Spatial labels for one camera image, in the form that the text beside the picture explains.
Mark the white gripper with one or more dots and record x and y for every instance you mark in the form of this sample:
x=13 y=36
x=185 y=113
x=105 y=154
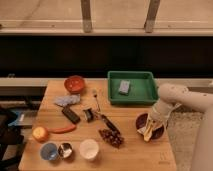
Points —
x=160 y=112

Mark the yellow banana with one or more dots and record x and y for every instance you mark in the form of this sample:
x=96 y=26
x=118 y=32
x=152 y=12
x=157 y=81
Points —
x=146 y=131

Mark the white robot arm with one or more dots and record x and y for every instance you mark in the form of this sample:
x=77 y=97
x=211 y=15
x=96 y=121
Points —
x=170 y=96

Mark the red bowl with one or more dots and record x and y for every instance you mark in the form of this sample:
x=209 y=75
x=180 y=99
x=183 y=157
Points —
x=74 y=84

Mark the dark purple plate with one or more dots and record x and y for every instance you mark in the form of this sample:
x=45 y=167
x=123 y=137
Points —
x=141 y=123

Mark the bunch of dark grapes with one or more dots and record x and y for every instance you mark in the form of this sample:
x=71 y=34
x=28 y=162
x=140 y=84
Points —
x=111 y=137

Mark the green plastic tray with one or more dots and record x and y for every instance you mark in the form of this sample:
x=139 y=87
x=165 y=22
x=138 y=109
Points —
x=142 y=89

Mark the grey sponge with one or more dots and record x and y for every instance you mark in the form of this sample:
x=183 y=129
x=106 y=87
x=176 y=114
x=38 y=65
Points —
x=124 y=87

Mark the small black metal clip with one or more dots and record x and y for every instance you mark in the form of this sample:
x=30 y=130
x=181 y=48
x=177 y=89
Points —
x=89 y=116

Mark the white cup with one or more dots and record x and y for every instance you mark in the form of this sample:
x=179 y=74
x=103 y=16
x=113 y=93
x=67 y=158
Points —
x=89 y=149

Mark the silver fork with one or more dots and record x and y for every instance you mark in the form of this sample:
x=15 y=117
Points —
x=95 y=96

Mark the black rectangular block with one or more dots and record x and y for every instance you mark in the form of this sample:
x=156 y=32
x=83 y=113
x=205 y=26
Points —
x=71 y=115

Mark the crumpled blue-grey cloth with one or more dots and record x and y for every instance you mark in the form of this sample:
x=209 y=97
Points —
x=66 y=100

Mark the blue cup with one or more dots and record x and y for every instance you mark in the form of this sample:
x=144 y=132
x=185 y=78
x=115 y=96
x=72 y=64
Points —
x=49 y=152

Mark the red-yellow apple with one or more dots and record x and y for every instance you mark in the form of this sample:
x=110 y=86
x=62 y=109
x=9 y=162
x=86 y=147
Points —
x=40 y=134

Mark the black chair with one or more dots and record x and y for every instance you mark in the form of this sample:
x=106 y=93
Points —
x=9 y=135

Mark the dark handled knife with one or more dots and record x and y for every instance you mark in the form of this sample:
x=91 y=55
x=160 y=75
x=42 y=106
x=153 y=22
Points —
x=107 y=122

